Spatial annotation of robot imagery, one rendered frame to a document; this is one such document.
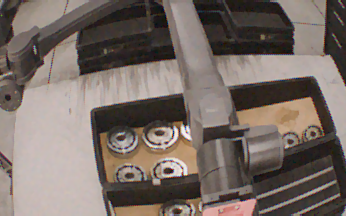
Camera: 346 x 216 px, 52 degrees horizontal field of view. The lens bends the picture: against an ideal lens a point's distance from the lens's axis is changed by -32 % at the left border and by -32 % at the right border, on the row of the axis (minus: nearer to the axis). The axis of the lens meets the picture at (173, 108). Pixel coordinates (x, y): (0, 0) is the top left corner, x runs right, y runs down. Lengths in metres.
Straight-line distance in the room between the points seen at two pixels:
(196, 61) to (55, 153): 1.02
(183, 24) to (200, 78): 0.15
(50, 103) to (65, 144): 0.24
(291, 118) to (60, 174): 0.85
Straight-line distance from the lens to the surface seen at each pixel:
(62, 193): 1.57
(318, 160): 1.47
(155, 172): 1.38
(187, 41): 0.79
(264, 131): 0.67
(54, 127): 1.77
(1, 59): 0.93
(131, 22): 2.51
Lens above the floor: 1.98
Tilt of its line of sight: 47 degrees down
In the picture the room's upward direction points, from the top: 4 degrees counter-clockwise
